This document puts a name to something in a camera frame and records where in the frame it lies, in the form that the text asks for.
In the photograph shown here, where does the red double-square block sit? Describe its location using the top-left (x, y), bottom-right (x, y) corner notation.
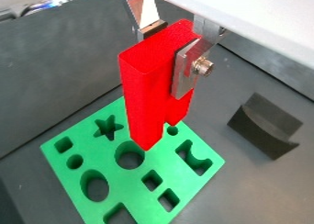
top-left (118, 19), bottom-right (199, 151)

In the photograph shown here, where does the black curved bracket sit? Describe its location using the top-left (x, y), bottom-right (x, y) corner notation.
top-left (227, 93), bottom-right (304, 160)

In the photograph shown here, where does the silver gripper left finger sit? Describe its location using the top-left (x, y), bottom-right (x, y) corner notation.
top-left (123, 0), bottom-right (169, 41)

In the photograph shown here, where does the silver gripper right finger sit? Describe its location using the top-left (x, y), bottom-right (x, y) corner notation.
top-left (171, 15), bottom-right (226, 99)

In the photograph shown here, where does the green shape-sorter board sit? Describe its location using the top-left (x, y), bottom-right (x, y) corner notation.
top-left (40, 98), bottom-right (225, 224)

